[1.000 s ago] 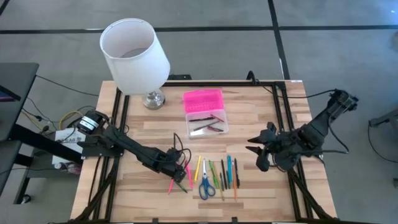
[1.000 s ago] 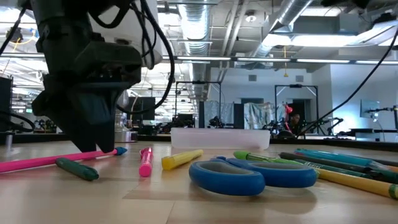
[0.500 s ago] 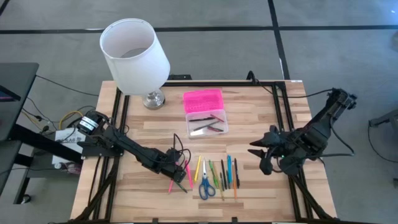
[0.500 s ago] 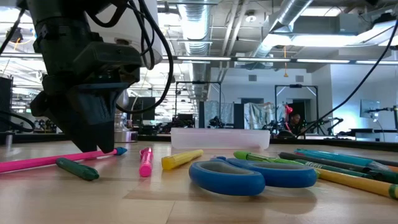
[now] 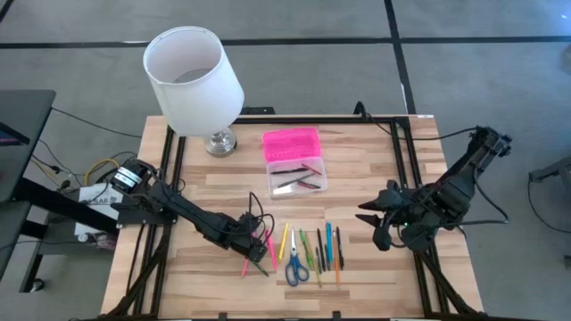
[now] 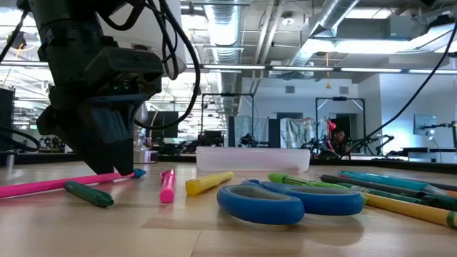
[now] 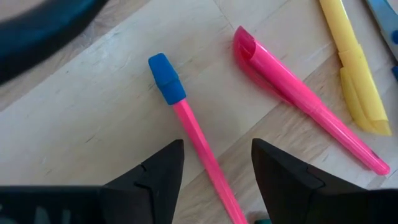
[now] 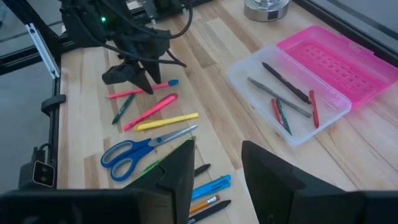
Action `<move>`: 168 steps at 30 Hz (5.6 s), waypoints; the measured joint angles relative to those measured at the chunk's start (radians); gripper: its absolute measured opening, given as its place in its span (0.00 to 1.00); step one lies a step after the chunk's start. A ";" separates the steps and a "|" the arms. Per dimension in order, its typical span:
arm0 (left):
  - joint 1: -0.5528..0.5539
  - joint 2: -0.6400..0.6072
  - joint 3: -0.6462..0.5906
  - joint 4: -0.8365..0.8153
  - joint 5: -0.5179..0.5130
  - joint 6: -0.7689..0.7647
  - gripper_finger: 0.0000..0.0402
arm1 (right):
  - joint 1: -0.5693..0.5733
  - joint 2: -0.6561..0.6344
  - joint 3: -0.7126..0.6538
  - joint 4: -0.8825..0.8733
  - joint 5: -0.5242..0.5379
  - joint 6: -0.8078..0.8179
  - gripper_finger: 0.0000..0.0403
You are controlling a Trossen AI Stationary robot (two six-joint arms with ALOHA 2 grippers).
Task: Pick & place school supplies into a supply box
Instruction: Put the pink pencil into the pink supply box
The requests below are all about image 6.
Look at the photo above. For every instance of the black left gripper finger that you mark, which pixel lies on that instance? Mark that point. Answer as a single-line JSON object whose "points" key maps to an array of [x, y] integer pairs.
{"points": [[71, 132], [110, 121]]}

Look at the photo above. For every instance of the green crayon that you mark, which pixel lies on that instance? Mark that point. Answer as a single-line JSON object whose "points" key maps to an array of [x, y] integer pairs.
{"points": [[89, 193]]}

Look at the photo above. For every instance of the pink highlighter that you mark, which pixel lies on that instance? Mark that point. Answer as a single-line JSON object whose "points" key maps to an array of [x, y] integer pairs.
{"points": [[168, 187]]}

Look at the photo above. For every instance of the yellow highlighter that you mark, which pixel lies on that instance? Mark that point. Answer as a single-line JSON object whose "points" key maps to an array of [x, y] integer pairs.
{"points": [[207, 182]]}

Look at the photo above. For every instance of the clear plastic supply box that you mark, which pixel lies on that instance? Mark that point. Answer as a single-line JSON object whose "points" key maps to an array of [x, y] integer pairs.
{"points": [[250, 158]]}

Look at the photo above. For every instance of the light green pen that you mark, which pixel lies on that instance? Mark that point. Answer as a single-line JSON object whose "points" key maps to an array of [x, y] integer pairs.
{"points": [[296, 180]]}

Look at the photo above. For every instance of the black pen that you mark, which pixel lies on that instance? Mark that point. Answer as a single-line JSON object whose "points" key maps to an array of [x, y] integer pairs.
{"points": [[357, 181]]}

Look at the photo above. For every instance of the dark green pen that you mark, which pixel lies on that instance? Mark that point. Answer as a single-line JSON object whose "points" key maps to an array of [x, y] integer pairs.
{"points": [[385, 194]]}

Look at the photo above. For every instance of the teal blue pen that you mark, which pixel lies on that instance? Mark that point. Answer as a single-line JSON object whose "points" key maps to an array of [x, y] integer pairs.
{"points": [[389, 179]]}

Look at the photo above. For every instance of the yellow pencil green band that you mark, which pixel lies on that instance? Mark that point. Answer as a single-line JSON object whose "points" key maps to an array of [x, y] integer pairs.
{"points": [[410, 210]]}

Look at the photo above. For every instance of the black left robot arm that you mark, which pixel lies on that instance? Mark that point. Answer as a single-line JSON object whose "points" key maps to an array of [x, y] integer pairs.
{"points": [[68, 21]]}

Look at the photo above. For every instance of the black cabinet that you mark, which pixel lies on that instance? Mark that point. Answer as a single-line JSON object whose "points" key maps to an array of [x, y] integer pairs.
{"points": [[6, 119]]}

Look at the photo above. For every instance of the white shade silver table lamp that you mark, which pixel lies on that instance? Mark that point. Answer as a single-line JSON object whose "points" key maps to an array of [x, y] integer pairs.
{"points": [[139, 35]]}

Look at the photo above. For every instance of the ceiling light strip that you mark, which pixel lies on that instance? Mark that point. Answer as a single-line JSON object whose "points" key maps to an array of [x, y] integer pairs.
{"points": [[371, 70], [233, 67], [432, 71], [302, 68]]}

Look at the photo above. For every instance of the round ceiling sensor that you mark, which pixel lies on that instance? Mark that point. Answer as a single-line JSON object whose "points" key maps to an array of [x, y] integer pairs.
{"points": [[287, 19]]}

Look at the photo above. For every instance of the person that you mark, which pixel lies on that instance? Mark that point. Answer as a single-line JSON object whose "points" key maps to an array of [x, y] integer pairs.
{"points": [[337, 142]]}

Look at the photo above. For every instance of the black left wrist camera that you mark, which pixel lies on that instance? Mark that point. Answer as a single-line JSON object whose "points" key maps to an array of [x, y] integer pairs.
{"points": [[125, 66]]}

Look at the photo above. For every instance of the silver table post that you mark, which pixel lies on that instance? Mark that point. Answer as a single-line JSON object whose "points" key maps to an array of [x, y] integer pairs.
{"points": [[10, 162]]}

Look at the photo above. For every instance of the black background rig frame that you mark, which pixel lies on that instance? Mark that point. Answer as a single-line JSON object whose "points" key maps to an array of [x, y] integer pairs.
{"points": [[340, 98], [226, 94]]}

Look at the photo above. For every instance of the silver ceiling duct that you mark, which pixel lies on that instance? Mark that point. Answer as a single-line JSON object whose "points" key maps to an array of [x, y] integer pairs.
{"points": [[225, 43], [317, 32]]}

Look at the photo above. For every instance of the black aluminium rig frame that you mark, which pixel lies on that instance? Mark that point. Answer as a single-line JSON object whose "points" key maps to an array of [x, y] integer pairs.
{"points": [[375, 163]]}

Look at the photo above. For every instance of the wall monitor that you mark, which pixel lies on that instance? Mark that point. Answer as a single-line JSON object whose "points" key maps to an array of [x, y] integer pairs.
{"points": [[425, 125]]}

